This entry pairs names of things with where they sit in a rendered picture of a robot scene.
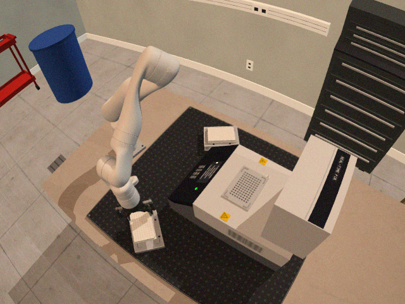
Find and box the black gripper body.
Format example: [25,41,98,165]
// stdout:
[122,197,145,213]

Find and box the grey benchtop machine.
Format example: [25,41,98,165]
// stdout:
[168,135,358,271]

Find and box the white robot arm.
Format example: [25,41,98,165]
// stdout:
[96,46,180,209]

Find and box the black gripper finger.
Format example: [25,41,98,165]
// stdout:
[115,205,131,221]
[138,198,156,216]

